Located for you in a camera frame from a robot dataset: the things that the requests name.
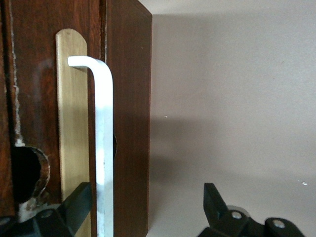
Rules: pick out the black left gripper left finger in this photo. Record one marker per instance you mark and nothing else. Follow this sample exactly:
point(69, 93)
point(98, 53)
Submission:
point(71, 214)

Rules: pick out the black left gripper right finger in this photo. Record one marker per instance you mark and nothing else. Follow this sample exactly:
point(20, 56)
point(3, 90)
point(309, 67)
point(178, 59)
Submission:
point(222, 222)

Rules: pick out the brown table cover cloth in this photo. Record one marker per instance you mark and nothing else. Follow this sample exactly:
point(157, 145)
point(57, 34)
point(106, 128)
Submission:
point(234, 98)

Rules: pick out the dark brown wooden cabinet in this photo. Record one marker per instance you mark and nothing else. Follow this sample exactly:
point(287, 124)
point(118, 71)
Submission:
point(130, 98)

